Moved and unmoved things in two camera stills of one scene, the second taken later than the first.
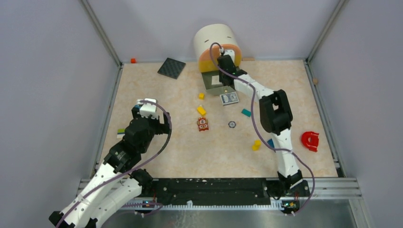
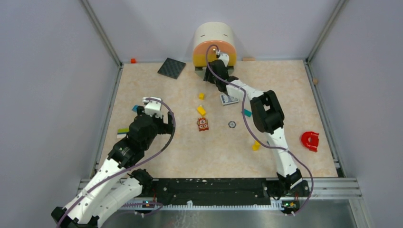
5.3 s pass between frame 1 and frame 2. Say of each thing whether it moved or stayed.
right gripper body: moved
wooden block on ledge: stayed
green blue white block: stayed
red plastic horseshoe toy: stayed
